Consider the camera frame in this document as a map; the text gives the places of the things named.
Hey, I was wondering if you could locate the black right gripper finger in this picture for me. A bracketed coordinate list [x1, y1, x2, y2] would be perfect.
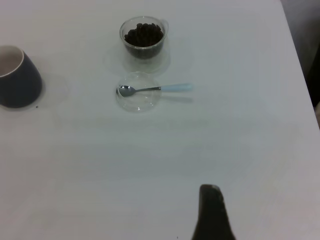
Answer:
[191, 184, 236, 240]

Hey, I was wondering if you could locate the small clear glass dish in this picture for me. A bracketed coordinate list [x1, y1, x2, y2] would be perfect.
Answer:
[115, 71, 163, 114]

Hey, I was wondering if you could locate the dark grey ceramic mug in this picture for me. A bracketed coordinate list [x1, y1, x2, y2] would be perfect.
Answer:
[0, 44, 43, 109]

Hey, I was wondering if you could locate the double-walled clear glass cup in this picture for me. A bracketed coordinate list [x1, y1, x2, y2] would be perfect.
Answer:
[119, 16, 170, 71]

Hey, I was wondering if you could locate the steel spoon light blue handle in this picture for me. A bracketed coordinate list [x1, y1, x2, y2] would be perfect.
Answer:
[115, 83, 194, 98]

